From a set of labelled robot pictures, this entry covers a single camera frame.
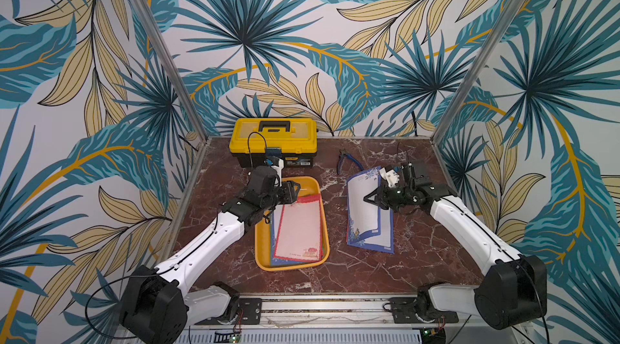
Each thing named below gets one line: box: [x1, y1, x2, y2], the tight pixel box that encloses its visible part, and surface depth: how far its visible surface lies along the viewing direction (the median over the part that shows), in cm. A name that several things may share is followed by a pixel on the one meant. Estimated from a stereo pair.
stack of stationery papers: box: [269, 193, 325, 267], surface depth 90 cm
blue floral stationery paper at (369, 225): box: [346, 193, 395, 255], surface depth 84 cm
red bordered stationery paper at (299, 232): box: [273, 193, 323, 263], surface depth 90 cm
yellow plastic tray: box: [254, 176, 331, 273], surface depth 86 cm
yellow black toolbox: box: [229, 117, 319, 168], surface depth 99 cm
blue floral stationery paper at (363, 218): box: [345, 166, 382, 245], surface depth 84 cm
